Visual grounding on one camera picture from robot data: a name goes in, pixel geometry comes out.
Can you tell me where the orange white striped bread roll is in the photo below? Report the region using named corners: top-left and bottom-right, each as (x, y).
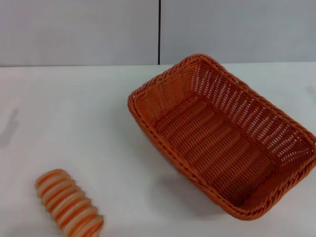
top-left (34, 168), bottom-right (105, 237)

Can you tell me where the orange woven plastic basket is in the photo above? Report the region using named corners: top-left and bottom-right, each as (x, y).
top-left (127, 53), bottom-right (316, 220)

